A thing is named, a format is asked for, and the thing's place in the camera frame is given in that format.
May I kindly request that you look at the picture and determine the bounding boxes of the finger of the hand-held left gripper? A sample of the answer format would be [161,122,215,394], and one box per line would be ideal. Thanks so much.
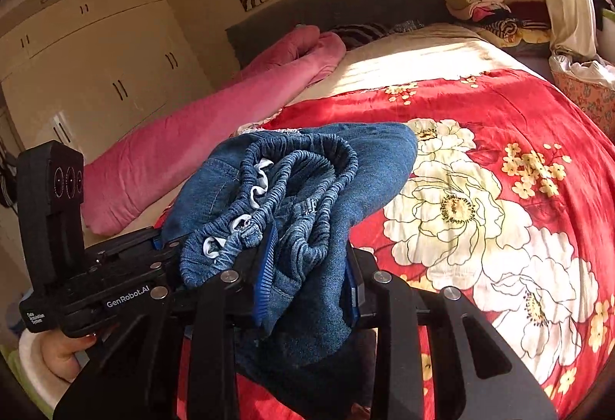
[146,228,190,257]

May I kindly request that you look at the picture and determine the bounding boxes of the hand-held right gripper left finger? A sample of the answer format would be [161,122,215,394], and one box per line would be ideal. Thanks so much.
[53,223,280,420]

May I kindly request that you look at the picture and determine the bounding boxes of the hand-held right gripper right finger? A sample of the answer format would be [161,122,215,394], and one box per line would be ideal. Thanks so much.
[343,247,558,420]

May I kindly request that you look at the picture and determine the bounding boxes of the blue denim pants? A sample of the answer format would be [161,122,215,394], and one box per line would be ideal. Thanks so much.
[161,122,419,418]

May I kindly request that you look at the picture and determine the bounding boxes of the person's left forearm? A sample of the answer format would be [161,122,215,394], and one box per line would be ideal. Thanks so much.
[0,329,63,416]

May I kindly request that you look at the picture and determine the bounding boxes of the person's left hand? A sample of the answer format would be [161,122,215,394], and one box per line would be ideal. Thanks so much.
[41,332,99,385]

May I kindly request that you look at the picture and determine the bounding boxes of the pink blanket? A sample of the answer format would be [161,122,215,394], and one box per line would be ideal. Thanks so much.
[81,25,347,236]

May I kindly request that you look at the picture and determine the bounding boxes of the cream wardrobe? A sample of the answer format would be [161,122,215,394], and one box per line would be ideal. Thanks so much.
[0,0,215,171]

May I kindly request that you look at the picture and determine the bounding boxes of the red floral blanket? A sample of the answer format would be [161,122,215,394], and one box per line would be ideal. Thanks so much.
[163,68,615,420]

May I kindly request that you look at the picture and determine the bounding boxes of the cream bed sheet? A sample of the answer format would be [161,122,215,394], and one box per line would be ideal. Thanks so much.
[288,23,546,113]

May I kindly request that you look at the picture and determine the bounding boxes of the striped pillow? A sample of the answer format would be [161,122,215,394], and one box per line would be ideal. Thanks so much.
[331,20,426,49]

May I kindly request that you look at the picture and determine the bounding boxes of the floral fabric basket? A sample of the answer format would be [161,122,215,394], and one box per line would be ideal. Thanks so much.
[550,62,615,141]

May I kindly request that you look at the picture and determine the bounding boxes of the grey headboard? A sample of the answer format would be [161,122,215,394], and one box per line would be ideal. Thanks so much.
[226,0,451,71]

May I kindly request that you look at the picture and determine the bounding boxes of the white cloth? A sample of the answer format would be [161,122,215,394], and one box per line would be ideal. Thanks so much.
[549,51,615,90]

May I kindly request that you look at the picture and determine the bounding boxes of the pile of folded clothes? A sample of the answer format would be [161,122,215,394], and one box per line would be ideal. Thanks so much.
[442,0,553,48]

